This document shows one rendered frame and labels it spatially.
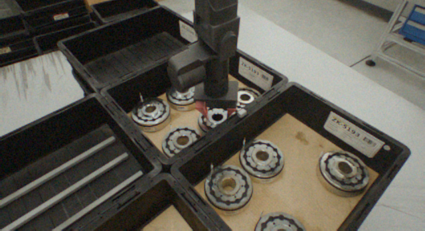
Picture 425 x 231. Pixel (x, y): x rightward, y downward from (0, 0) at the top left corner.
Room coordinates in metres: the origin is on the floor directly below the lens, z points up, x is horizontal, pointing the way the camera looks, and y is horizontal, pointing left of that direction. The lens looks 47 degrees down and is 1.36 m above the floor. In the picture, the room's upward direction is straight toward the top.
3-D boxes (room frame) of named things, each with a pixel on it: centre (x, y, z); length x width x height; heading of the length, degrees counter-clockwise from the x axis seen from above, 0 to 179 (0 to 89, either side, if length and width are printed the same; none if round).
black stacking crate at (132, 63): (0.73, 0.24, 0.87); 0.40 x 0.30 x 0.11; 132
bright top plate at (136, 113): (0.48, 0.17, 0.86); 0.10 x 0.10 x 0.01
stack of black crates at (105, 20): (1.70, 0.58, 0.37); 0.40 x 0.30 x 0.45; 124
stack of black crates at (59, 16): (1.81, 1.14, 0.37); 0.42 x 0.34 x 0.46; 124
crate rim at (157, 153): (0.50, 0.04, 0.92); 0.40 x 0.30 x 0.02; 132
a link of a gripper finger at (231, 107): (0.45, -0.02, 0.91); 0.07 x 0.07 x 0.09; 86
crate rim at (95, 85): (0.73, 0.24, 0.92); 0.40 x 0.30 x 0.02; 132
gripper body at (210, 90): (0.45, -0.01, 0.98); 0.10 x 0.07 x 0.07; 86
